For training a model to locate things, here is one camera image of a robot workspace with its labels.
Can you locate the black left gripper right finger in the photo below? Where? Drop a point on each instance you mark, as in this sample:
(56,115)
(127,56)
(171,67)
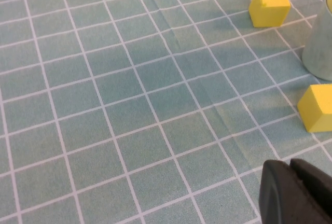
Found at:
(319,195)

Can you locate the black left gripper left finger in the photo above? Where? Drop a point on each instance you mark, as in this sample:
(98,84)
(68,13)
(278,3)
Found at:
(280,195)

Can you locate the yellow plastic cup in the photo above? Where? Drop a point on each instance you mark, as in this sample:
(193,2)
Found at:
(329,1)

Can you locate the yellow foam cube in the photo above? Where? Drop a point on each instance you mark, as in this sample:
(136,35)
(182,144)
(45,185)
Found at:
(316,110)
(269,8)

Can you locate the green plastic cup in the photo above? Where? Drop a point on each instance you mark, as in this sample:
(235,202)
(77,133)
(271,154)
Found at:
(319,53)

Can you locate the green checked tablecloth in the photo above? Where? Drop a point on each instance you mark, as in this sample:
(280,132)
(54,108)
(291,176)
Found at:
(129,104)

